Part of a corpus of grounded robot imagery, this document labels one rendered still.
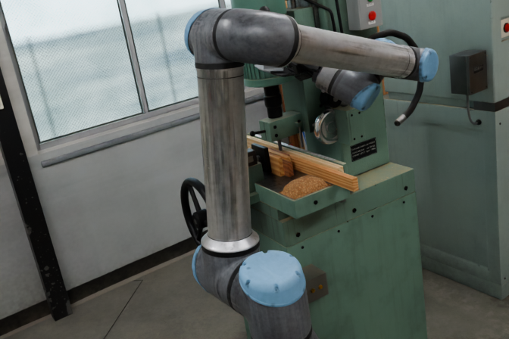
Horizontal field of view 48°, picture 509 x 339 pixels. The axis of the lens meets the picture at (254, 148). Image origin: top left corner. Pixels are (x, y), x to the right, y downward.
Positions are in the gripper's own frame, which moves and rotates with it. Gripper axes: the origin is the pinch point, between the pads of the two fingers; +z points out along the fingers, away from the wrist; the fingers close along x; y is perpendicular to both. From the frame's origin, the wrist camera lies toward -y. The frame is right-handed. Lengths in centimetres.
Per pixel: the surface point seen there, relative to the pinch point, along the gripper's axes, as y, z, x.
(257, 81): -10.8, 0.5, 8.1
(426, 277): -141, -79, 16
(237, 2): 3.1, 15.9, -7.1
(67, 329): -124, 54, 138
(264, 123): -23.9, -5.1, 16.2
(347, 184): -11.0, -41.9, 22.2
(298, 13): -6.8, 0.9, -17.2
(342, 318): -55, -59, 56
